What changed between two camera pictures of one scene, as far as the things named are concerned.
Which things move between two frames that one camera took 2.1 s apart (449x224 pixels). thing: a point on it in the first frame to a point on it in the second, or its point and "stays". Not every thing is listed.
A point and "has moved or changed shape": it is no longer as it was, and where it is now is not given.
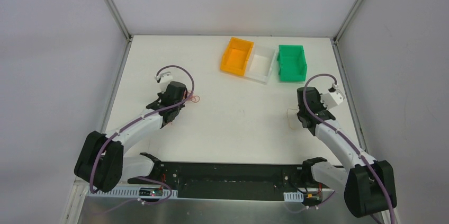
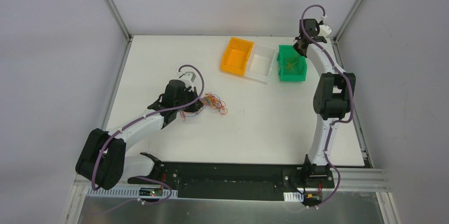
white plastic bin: [260, 62] stays
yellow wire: [287, 117] to [290, 61]
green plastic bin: [292, 63] stays
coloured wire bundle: [189, 96] has moved or changed shape
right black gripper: [308, 117] to [301, 45]
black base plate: [241, 180] stays
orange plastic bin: [236, 56] stays
